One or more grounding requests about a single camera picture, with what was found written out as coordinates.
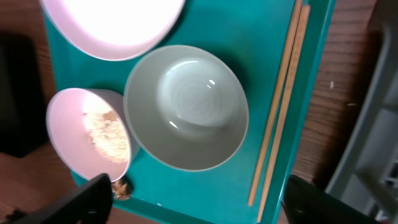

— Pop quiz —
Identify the pink bowl with rice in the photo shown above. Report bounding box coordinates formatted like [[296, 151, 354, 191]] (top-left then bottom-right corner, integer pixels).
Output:
[[46, 88, 139, 182]]

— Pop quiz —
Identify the teal plastic tray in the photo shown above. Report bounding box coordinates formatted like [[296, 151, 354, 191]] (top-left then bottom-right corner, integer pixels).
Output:
[[42, 0, 337, 224]]

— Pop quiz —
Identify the grey-green bowl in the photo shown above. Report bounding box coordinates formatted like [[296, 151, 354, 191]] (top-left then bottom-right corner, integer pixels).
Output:
[[123, 45, 249, 172]]

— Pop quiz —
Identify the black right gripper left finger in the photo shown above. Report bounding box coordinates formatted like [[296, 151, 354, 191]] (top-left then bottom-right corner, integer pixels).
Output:
[[9, 174, 113, 224]]

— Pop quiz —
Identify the white round plate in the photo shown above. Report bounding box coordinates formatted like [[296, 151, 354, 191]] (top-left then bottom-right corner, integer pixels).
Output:
[[40, 0, 185, 61]]

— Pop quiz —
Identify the gold crumpled wrapper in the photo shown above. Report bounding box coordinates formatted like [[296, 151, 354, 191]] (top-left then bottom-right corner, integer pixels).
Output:
[[111, 177, 133, 200]]

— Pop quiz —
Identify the wooden chopstick right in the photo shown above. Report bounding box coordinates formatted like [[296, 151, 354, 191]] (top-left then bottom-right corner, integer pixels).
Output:
[[256, 4, 312, 223]]

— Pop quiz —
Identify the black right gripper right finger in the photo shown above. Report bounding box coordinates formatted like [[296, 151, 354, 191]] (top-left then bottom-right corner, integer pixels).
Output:
[[283, 175, 379, 224]]

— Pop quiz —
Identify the grey dishwasher rack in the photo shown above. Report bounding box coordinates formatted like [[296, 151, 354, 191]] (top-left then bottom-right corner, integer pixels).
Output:
[[325, 20, 397, 223]]

